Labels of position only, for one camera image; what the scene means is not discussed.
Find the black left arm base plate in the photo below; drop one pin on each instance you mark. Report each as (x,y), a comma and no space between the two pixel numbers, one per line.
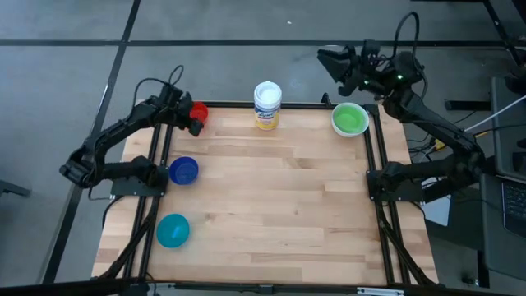
(135,187)

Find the red plastic bowl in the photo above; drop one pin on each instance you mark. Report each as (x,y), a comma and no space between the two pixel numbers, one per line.
(199,112)

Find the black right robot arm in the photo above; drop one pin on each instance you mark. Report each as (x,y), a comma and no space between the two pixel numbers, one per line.
(431,119)

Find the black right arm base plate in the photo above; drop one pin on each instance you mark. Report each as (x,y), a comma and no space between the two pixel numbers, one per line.
(400,191)

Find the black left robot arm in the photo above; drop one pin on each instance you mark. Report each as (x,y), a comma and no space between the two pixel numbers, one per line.
(123,123)

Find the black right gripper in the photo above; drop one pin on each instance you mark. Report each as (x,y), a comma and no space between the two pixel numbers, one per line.
(372,70)

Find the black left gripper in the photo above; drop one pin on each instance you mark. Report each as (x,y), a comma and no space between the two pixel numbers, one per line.
(174,104)

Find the disinfecting wipes canister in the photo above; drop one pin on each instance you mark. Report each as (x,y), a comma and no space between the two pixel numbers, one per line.
(267,105)

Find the green and white bowl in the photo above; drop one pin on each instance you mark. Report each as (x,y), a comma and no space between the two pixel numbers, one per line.
(350,119)

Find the black rig crossbar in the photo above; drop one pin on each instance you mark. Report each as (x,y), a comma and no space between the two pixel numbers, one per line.
(82,288)

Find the yellow connector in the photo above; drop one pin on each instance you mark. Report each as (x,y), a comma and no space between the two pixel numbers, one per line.
(439,144)

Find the laptop computer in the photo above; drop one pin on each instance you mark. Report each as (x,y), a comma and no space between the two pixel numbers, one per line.
(515,209)

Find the silver metal bracket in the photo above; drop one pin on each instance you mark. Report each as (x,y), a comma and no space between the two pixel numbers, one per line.
(380,291)

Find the dark grey cart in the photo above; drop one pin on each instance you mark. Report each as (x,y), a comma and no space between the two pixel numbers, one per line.
(505,144)

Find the black hook on frame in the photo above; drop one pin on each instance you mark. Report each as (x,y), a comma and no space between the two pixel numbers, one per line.
(326,98)

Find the dark blue plastic bowl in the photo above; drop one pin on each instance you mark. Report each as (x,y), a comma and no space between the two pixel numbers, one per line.
(183,170)

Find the black stand foot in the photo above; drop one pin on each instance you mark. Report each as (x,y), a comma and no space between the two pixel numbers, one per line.
(12,188)

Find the teal plastic bowl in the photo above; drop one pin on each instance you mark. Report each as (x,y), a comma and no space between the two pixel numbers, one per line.
(173,230)

